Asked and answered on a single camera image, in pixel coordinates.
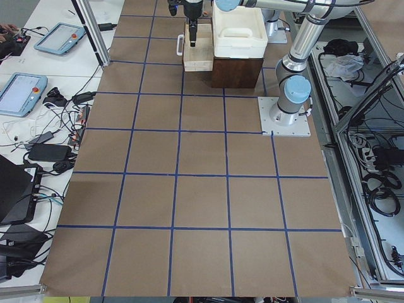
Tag black power adapter top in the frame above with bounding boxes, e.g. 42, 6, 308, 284
98, 23, 117, 32

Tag blue teach pendant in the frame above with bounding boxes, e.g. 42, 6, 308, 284
34, 23, 86, 56
1, 73, 48, 117

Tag white plastic tray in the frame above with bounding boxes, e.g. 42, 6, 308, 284
212, 1, 268, 59

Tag black cloth bundle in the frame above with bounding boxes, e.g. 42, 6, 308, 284
323, 39, 359, 56

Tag white drawer handle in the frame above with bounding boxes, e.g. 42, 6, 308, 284
176, 34, 184, 56

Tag person hand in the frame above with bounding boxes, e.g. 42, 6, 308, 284
0, 23, 19, 35

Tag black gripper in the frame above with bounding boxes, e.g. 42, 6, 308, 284
184, 0, 203, 47

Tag blue teach pendant upper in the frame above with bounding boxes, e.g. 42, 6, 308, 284
34, 23, 86, 56

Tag white crumpled cloth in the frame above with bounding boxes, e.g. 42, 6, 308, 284
324, 55, 364, 81

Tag dark wooden cabinet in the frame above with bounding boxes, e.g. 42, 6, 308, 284
211, 57, 264, 88

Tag light wooden drawer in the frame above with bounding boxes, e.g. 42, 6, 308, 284
182, 24, 213, 72

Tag black coiled cables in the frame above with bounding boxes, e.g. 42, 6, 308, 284
361, 172, 401, 218

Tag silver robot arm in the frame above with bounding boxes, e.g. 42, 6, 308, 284
261, 9, 290, 44
215, 1, 360, 126

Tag black laptop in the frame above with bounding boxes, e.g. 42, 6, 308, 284
1, 156, 43, 225

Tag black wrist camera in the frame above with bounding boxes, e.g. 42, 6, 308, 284
167, 0, 177, 16

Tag aluminium frame post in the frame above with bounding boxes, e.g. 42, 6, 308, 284
71, 0, 110, 67

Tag blue teach pendant lower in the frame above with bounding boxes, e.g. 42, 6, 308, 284
1, 73, 48, 117

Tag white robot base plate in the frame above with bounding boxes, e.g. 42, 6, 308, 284
258, 97, 311, 137

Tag black power brick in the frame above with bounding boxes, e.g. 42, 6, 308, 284
28, 144, 72, 162

